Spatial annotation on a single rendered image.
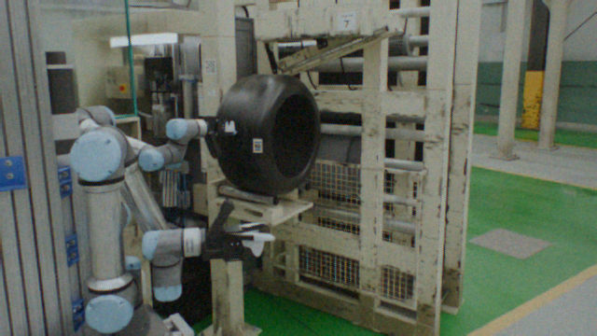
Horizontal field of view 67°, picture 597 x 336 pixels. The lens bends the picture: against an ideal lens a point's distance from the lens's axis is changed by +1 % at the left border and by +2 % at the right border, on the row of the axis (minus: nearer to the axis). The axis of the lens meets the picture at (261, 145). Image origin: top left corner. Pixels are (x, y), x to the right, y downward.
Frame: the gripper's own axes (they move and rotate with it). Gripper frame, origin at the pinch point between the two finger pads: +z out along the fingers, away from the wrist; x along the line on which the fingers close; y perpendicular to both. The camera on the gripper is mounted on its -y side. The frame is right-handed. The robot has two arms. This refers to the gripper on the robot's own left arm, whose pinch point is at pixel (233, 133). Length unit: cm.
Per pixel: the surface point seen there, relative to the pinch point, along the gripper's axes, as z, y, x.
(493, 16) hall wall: 1021, 247, 97
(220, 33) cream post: 17, 47, 26
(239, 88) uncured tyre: 10.2, 19.9, 6.7
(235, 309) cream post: 39, -100, 26
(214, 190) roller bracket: 14.6, -30.7, 23.4
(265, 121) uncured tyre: 6.2, 5.8, -12.1
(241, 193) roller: 17.5, -30.1, 8.4
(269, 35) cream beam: 42, 49, 15
